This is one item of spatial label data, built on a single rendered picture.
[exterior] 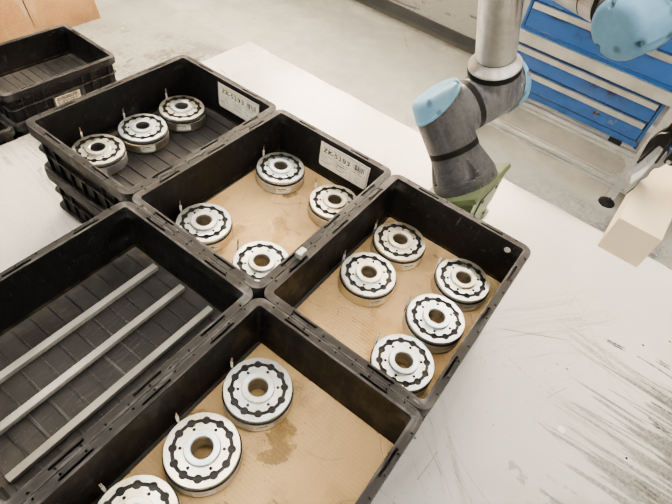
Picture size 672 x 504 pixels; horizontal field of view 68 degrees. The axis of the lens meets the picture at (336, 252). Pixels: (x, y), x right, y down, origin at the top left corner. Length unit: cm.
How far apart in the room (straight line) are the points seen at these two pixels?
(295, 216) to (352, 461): 49
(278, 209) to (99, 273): 35
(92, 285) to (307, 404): 42
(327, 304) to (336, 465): 27
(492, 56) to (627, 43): 50
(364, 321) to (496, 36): 62
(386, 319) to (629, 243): 39
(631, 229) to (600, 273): 55
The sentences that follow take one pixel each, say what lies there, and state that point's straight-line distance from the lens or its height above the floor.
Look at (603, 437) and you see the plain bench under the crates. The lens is 110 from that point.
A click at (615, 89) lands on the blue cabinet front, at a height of 53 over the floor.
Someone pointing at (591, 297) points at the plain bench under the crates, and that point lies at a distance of 129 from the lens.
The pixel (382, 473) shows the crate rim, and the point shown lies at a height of 92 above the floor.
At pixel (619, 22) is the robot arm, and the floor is 134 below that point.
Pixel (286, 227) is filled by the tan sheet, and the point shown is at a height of 83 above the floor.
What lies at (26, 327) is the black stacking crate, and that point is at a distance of 92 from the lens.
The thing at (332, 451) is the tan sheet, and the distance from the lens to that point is 77.
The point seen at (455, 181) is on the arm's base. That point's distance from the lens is 116.
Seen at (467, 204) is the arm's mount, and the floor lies 84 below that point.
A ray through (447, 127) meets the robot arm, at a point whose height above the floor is 95.
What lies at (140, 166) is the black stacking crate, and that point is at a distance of 114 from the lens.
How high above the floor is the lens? 155
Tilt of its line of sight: 49 degrees down
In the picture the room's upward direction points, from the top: 11 degrees clockwise
